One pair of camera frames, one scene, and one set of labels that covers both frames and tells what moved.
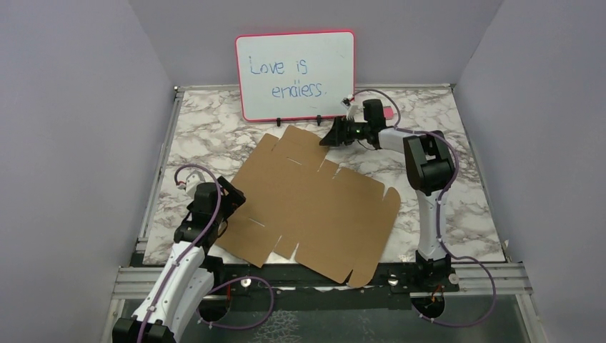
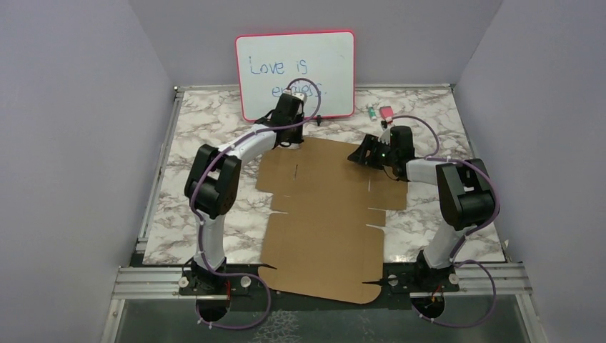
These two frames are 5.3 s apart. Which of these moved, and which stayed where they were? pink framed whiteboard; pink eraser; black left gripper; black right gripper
Moved: black left gripper; black right gripper
Stayed: pink eraser; pink framed whiteboard
